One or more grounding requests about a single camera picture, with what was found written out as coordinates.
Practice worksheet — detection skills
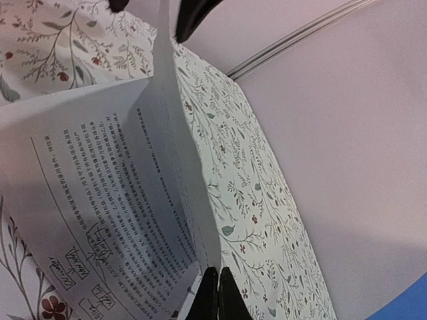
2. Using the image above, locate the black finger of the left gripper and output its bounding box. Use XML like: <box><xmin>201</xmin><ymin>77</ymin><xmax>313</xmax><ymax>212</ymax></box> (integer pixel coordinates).
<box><xmin>175</xmin><ymin>0</ymin><xmax>222</xmax><ymax>43</ymax></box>

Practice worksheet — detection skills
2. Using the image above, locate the right gripper slim left finger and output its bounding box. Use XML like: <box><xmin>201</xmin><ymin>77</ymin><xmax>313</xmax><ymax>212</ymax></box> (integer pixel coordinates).
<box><xmin>185</xmin><ymin>267</ymin><xmax>219</xmax><ymax>320</ymax></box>

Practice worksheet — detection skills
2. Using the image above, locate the right gripper black triangular right finger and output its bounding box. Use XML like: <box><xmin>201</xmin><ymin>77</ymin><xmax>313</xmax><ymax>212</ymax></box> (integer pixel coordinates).
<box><xmin>218</xmin><ymin>267</ymin><xmax>252</xmax><ymax>320</ymax></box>

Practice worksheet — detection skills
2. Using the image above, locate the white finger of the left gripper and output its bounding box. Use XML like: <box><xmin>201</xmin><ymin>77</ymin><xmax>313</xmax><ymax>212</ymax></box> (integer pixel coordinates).
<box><xmin>108</xmin><ymin>0</ymin><xmax>129</xmax><ymax>13</ymax></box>

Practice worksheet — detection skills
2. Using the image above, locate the hand drawn sketch paper sheet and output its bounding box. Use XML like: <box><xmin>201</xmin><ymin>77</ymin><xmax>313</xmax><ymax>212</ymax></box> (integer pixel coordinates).
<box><xmin>111</xmin><ymin>1</ymin><xmax>221</xmax><ymax>270</ymax></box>

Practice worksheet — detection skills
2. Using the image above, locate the printed paper sheet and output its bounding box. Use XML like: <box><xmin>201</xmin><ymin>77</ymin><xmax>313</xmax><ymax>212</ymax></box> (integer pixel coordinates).
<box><xmin>1</xmin><ymin>79</ymin><xmax>197</xmax><ymax>319</ymax></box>

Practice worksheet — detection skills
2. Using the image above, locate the blue folder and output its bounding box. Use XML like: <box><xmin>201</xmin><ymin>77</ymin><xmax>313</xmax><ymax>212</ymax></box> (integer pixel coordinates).
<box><xmin>367</xmin><ymin>273</ymin><xmax>426</xmax><ymax>319</ymax></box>

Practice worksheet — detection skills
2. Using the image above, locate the floral patterned table mat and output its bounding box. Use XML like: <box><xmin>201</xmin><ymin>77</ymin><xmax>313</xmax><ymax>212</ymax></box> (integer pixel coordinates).
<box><xmin>1</xmin><ymin>1</ymin><xmax>336</xmax><ymax>319</ymax></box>

